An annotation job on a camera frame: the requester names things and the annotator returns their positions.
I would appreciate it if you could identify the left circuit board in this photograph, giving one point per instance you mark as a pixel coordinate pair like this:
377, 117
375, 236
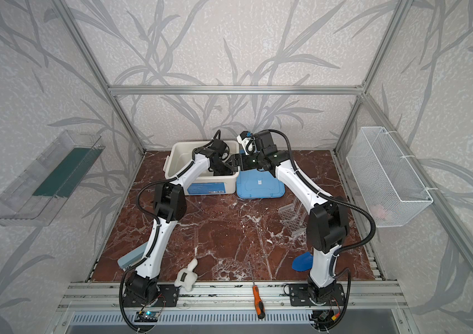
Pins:
146, 316

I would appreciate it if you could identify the white wire mesh basket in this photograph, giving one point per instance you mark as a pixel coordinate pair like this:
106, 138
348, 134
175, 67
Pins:
385, 176

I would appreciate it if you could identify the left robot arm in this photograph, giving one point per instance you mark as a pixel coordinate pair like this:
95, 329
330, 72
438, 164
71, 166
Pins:
165, 202

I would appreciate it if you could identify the pink object in basket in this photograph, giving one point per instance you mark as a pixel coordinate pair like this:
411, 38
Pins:
379, 212

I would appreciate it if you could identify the blue plastic bin lid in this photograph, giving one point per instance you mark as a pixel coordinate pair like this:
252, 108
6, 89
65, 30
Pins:
255, 184

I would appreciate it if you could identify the blue garden trowel wooden handle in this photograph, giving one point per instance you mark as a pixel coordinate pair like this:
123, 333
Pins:
303, 262

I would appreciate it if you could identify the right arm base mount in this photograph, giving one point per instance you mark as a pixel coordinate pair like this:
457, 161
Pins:
309, 294

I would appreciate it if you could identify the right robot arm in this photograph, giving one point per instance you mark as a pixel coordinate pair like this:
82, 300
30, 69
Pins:
328, 223

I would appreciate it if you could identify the white plastic storage bin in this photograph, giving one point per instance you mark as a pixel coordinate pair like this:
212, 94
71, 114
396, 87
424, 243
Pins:
206, 183

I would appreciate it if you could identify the light blue stapler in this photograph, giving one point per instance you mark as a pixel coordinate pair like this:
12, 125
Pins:
132, 257

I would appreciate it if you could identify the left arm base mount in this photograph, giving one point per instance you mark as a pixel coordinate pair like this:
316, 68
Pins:
165, 296

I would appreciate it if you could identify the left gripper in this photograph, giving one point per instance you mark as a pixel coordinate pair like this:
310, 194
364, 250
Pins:
226, 165

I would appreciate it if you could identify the orange handled screwdriver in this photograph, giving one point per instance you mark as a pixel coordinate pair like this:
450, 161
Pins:
258, 303

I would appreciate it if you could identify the clear acrylic test tube rack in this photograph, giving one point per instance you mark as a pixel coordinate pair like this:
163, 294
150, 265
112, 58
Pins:
292, 217

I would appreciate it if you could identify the clear wall shelf green mat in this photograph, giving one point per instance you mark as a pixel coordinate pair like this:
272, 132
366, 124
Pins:
36, 197

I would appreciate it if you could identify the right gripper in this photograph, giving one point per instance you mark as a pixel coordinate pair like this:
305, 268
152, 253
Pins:
244, 161

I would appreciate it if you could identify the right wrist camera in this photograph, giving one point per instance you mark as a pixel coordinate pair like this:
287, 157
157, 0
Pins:
246, 140

